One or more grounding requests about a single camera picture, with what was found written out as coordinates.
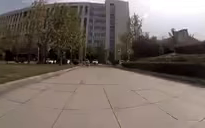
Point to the grey concrete slab path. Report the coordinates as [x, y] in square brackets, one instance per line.
[96, 90]

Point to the row of parked cars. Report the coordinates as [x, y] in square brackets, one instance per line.
[73, 61]

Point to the dark trimmed hedge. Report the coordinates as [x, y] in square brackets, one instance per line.
[170, 69]

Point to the large grey glass building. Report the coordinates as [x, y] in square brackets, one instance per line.
[100, 26]

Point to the thin bare tree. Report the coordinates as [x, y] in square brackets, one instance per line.
[134, 33]

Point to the low distant building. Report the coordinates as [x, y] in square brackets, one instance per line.
[182, 36]

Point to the pale concrete kerb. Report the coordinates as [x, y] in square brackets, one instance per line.
[30, 79]

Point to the row of leafy trees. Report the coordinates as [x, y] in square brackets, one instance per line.
[53, 33]

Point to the raised grass bank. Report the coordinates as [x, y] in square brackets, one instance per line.
[176, 58]

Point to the dry grass lawn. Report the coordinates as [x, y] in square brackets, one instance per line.
[16, 70]

